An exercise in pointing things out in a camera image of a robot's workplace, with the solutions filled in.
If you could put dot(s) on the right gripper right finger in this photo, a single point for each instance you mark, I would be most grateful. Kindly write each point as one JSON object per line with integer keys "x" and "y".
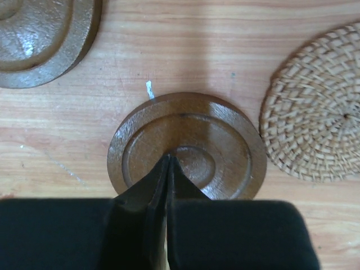
{"x": 233, "y": 234}

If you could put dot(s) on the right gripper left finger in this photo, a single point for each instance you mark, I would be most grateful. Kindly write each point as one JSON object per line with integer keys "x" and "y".
{"x": 95, "y": 233}

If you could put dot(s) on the brown wooden coaster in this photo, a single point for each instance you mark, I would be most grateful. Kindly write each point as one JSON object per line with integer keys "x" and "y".
{"x": 215, "y": 143}

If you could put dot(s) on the light woven rattan coaster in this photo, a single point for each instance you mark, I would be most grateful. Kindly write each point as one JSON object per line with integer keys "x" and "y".
{"x": 309, "y": 119}

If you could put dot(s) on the dark cork coaster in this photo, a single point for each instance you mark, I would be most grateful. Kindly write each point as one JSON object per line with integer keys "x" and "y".
{"x": 43, "y": 40}

